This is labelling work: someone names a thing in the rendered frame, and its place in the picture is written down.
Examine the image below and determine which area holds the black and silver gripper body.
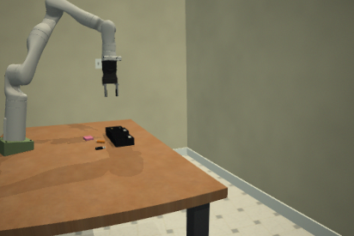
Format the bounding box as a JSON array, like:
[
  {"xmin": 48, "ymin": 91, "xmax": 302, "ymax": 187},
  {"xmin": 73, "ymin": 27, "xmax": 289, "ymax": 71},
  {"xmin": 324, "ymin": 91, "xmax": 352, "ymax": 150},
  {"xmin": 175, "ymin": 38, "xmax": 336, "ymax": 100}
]
[{"xmin": 101, "ymin": 51, "xmax": 122, "ymax": 84}]

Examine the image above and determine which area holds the pink sticky note pad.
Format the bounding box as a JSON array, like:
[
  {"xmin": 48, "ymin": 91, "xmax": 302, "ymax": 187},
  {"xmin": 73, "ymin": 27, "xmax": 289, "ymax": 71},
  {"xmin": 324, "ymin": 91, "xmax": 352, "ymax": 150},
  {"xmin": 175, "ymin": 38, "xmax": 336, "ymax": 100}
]
[{"xmin": 83, "ymin": 136, "xmax": 94, "ymax": 141}]

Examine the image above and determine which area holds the black rack of bins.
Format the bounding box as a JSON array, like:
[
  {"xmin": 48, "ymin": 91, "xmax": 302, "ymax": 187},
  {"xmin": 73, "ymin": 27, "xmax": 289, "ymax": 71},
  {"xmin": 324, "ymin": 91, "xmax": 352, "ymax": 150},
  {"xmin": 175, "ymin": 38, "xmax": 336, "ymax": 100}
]
[{"xmin": 106, "ymin": 126, "xmax": 135, "ymax": 148}]

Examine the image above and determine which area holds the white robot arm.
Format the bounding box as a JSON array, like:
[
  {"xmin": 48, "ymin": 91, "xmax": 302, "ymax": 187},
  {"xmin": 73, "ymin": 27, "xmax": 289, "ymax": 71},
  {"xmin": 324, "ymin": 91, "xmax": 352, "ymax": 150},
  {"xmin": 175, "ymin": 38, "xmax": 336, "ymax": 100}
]
[{"xmin": 3, "ymin": 0, "xmax": 116, "ymax": 141}]

